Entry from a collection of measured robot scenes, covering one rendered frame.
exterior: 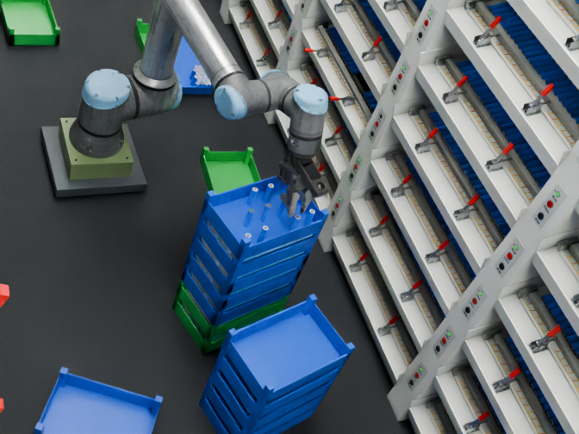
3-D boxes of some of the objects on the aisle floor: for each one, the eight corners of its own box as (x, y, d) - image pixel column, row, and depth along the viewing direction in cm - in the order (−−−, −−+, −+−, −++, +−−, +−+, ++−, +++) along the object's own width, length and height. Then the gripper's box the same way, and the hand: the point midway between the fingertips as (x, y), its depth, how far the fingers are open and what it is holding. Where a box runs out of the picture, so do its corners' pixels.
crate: (144, 61, 335) (146, 46, 330) (134, 33, 347) (137, 18, 341) (209, 63, 348) (214, 49, 342) (198, 35, 360) (202, 21, 354)
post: (324, 251, 291) (572, -243, 170) (315, 232, 297) (550, -260, 175) (370, 248, 300) (638, -227, 178) (361, 229, 305) (615, -243, 183)
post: (397, 421, 251) (793, -68, 129) (386, 395, 256) (756, -98, 135) (449, 411, 259) (865, -58, 138) (437, 386, 265) (827, -86, 143)
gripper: (307, 135, 217) (296, 199, 229) (276, 144, 210) (267, 208, 222) (326, 149, 211) (315, 213, 223) (295, 158, 205) (285, 224, 217)
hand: (298, 213), depth 220 cm, fingers open, 3 cm apart
